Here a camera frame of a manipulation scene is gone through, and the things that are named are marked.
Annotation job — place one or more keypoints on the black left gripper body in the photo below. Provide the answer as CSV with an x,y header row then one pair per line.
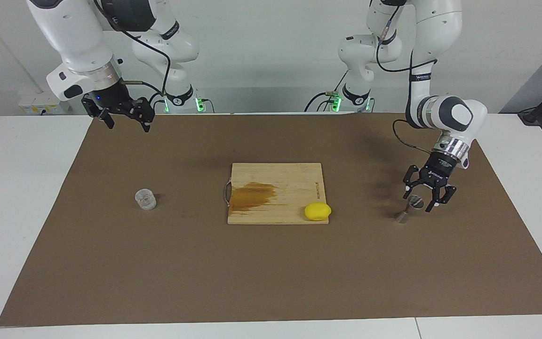
x,y
439,169

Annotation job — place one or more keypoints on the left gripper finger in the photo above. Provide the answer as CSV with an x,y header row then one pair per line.
x,y
412,181
442,197

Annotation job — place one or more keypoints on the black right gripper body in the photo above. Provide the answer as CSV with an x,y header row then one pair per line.
x,y
112,98

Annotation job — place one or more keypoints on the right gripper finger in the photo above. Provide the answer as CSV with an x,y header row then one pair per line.
x,y
99,113
141,113

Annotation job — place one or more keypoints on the steel double jigger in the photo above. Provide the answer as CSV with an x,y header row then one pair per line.
x,y
402,218

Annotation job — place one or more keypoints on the clear glass cup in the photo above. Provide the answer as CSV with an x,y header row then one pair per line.
x,y
146,199

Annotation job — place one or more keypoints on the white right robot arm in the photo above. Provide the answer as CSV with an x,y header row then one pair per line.
x,y
78,33

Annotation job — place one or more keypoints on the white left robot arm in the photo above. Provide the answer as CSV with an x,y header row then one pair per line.
x,y
440,28

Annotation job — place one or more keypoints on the white power strip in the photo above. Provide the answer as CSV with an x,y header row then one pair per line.
x,y
35,104

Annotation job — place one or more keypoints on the yellow lemon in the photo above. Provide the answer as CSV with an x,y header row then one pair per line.
x,y
318,212

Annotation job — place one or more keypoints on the wooden cutting board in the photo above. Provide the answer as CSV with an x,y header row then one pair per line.
x,y
290,188

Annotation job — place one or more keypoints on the brown table mat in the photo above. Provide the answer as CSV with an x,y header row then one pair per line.
x,y
158,273

